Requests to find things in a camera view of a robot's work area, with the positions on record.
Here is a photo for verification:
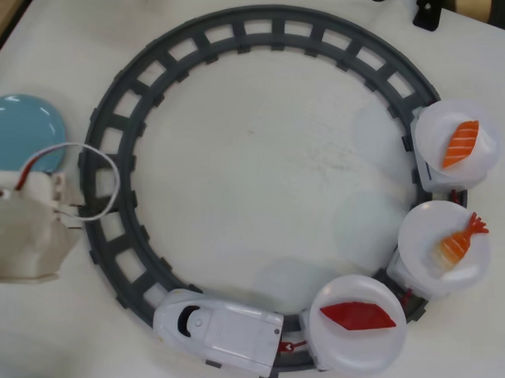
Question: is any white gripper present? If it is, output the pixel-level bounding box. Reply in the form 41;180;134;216
32;201;85;284

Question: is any red tuna sushi toy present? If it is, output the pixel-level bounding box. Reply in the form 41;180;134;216
318;299;398;333

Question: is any blue round dish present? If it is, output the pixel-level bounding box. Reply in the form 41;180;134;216
0;91;73;179

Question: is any white toy Shinkansen locomotive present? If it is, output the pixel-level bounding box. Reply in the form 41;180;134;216
151;285;287;378

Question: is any orange shrimp sushi toy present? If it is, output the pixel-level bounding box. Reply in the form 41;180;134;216
426;211;492;276

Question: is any orange salmon sushi toy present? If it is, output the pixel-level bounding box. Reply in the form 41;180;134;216
440;119;498;171

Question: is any red plastic coupler hook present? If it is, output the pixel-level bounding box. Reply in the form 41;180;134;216
277;339;309;354

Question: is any grey circular toy train track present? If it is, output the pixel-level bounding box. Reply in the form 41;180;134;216
72;0;476;378

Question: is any red servo wire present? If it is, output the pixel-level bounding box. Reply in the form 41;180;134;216
0;153;45;200

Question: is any white looped servo cable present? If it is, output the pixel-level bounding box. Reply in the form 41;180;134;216
34;142;123;225

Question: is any black clamp mount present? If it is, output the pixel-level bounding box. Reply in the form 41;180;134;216
411;0;444;31

